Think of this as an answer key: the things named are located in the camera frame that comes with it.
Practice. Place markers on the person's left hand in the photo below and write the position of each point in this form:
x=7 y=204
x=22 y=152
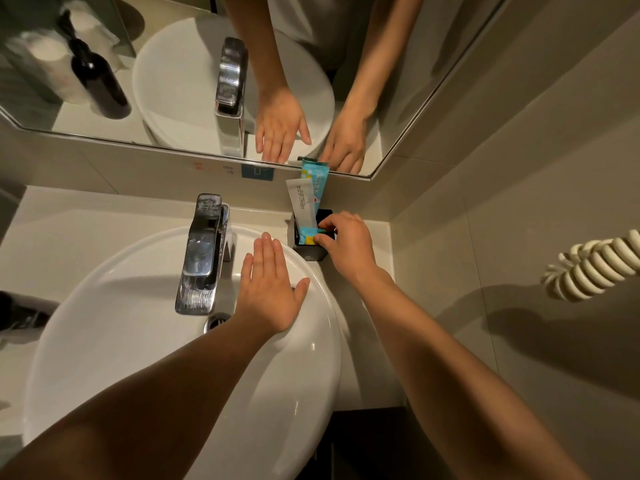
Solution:
x=267 y=294

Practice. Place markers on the person's right hand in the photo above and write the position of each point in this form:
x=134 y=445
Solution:
x=352 y=247

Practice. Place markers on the person's left middle finger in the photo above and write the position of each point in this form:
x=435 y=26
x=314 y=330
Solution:
x=268 y=254

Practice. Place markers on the person's right thumb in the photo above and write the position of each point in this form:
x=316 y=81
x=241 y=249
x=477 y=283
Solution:
x=324 y=239

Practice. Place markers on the person's left little finger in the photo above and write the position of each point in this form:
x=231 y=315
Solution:
x=246 y=269

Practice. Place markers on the person's left thumb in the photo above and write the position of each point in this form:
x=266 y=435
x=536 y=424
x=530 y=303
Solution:
x=301 y=288

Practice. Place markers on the blue and yellow sachet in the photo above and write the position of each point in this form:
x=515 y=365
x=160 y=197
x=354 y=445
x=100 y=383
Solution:
x=306 y=234

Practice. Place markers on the person's left forearm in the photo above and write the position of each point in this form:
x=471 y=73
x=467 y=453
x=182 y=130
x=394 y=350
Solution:
x=150 y=394

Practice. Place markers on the person's right forearm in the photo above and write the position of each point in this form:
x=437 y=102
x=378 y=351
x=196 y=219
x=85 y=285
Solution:
x=450 y=384

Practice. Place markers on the black square holder box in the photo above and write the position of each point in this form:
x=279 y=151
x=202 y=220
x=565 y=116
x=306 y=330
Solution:
x=312 y=252

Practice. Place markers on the white sachet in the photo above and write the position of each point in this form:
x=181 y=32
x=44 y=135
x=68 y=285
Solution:
x=302 y=202

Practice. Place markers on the chrome faucet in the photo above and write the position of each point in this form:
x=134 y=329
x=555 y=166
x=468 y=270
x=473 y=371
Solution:
x=202 y=254

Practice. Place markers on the chrome basin drain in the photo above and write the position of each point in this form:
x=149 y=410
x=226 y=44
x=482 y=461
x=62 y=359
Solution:
x=216 y=321

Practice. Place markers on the tall light blue packet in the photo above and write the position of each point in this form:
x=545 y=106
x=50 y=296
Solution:
x=317 y=179

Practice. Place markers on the white round wash basin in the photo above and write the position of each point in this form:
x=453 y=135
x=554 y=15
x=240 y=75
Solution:
x=125 y=339

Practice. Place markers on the black bottle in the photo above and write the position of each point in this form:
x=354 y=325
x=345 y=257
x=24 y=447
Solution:
x=20 y=310

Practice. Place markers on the wall mirror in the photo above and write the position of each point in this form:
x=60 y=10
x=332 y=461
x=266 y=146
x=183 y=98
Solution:
x=150 y=69

